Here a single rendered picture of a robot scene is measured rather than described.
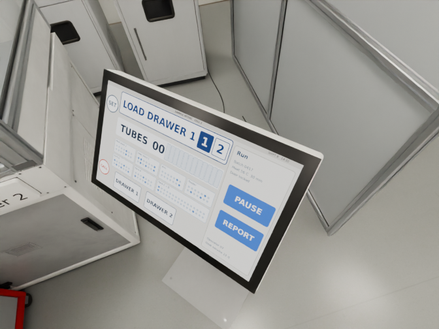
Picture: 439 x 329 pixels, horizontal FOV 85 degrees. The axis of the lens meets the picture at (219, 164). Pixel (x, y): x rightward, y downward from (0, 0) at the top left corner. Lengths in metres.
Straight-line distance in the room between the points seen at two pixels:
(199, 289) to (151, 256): 0.37
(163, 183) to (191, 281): 1.03
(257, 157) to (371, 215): 1.46
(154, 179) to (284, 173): 0.30
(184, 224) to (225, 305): 0.98
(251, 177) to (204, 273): 1.12
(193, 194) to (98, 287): 1.30
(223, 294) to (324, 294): 0.55
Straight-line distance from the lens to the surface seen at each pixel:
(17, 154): 0.89
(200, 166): 0.49
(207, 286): 1.50
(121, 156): 0.64
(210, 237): 0.53
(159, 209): 0.59
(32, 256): 1.54
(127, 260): 1.70
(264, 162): 0.43
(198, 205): 0.52
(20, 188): 0.99
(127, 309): 1.64
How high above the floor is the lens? 1.52
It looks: 56 degrees down
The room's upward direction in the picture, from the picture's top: 8 degrees counter-clockwise
